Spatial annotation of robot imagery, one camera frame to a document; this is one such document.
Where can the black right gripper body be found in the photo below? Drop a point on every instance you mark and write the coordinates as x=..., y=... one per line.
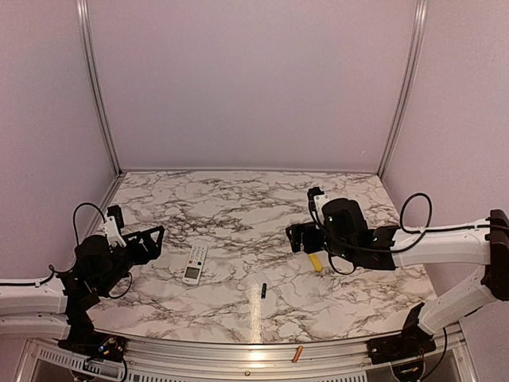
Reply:
x=311, y=244

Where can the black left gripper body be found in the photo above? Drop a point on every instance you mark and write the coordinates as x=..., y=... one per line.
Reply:
x=138, y=257

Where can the yellow black screwdriver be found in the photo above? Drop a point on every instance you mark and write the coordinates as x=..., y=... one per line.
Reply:
x=317, y=266

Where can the white remote control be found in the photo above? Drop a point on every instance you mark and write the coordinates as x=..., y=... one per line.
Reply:
x=195, y=264

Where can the orange AAA battery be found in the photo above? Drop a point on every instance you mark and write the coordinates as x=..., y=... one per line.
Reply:
x=297, y=354

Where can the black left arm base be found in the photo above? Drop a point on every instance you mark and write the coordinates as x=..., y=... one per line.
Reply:
x=85, y=340

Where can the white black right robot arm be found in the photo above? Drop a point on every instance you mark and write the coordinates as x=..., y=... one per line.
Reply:
x=339, y=228

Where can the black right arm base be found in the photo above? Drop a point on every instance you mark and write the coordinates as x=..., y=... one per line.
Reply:
x=412, y=341

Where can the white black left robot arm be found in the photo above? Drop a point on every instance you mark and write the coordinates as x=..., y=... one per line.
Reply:
x=57, y=306

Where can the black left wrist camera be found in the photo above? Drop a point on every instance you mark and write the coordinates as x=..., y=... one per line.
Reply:
x=113, y=226

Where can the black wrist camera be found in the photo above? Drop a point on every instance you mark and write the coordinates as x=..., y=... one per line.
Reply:
x=113, y=226
x=317, y=199

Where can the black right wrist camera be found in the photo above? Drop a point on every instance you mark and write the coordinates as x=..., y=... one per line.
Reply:
x=317, y=199

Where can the aluminium front table rail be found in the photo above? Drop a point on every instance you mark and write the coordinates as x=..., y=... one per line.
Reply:
x=150, y=359

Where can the aluminium left corner post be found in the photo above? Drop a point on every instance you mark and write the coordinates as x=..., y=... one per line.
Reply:
x=84, y=19

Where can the aluminium corner post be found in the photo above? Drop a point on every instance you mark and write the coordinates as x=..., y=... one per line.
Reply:
x=84, y=19
x=409, y=75

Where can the aluminium right corner post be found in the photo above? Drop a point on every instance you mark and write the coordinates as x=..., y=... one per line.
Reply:
x=409, y=75

